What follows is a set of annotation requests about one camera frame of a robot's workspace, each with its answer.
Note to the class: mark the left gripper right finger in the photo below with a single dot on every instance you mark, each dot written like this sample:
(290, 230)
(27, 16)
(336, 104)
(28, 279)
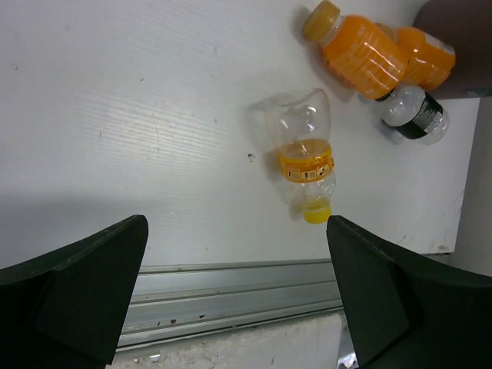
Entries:
(405, 310)

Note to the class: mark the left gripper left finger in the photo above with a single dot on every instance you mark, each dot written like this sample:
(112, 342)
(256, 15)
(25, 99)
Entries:
(66, 308)

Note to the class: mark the clear bottle dark label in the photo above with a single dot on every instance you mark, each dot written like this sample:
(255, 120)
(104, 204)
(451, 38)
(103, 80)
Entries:
(413, 113)

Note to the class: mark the clear bottle orange label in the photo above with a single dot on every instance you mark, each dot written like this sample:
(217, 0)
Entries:
(292, 129)

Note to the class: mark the orange juice bottle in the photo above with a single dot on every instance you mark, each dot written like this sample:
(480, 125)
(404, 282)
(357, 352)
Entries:
(357, 50)

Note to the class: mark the brown plastic waste bin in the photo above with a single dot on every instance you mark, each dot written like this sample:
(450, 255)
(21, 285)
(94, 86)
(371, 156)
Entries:
(465, 25)

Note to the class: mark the aluminium front rail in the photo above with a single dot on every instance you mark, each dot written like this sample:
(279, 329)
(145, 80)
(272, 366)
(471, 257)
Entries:
(171, 303)

